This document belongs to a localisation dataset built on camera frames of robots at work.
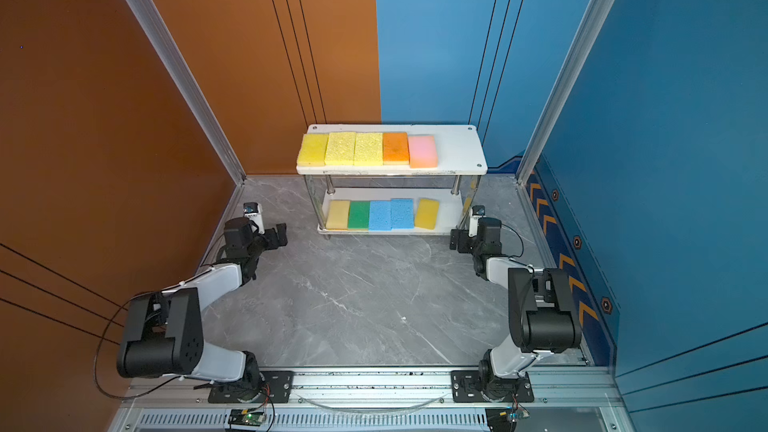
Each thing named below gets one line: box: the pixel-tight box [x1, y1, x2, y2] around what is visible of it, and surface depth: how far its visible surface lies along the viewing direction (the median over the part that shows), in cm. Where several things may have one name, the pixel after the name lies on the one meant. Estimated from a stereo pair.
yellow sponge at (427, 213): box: [415, 198, 440, 230], surface depth 101 cm
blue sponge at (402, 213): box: [390, 198, 415, 230], surface depth 101 cm
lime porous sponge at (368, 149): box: [353, 132, 383, 166], surface depth 79 cm
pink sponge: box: [408, 135, 438, 169], surface depth 77 cm
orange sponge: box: [383, 132, 411, 165], surface depth 79 cm
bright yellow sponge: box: [297, 134, 329, 167], surface depth 79 cm
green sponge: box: [348, 201, 370, 231], surface depth 101 cm
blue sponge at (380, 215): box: [369, 200, 392, 231], surface depth 101 cm
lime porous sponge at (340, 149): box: [324, 132, 356, 166], surface depth 79 cm
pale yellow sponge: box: [326, 200, 351, 230], surface depth 99 cm
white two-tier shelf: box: [296, 124, 488, 239], surface depth 98 cm
